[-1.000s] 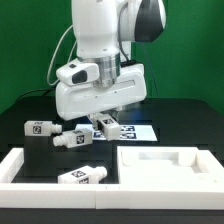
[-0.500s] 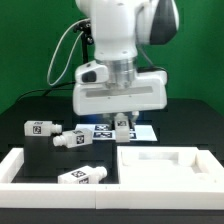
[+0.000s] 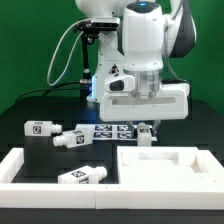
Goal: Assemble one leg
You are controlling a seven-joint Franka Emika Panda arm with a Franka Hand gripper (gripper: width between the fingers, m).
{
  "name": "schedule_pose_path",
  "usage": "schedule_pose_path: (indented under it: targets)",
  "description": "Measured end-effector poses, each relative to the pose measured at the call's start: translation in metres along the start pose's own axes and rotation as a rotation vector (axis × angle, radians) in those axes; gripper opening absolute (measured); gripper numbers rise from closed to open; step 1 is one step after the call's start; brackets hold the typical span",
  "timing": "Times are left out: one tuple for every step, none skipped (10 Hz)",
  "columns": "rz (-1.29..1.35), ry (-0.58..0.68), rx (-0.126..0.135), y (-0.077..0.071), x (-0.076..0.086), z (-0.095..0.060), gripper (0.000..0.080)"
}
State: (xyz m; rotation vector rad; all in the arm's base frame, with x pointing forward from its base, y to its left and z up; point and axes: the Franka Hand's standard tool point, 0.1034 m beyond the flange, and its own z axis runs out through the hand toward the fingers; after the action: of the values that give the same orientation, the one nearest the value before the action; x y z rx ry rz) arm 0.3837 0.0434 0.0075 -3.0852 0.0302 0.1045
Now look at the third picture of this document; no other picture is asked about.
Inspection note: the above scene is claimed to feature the white U-shaped fence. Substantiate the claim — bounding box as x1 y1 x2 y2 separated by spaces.
0 148 224 210

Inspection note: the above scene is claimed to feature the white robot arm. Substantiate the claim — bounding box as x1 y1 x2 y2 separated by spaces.
75 0 196 125

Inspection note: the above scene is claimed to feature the white square tabletop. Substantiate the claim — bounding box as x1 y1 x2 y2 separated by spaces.
117 146 216 184

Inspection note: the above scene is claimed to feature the grey cable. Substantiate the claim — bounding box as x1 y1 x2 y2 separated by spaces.
46 18 88 88

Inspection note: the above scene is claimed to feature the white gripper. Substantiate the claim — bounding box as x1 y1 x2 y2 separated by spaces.
100 83 190 138

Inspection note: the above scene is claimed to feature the black camera on stand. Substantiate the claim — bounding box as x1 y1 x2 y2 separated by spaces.
73 17 120 98

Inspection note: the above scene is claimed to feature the paper with marker tags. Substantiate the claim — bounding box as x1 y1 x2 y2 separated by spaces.
75 123 158 142

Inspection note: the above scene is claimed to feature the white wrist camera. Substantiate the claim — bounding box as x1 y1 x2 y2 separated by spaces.
104 74 135 92

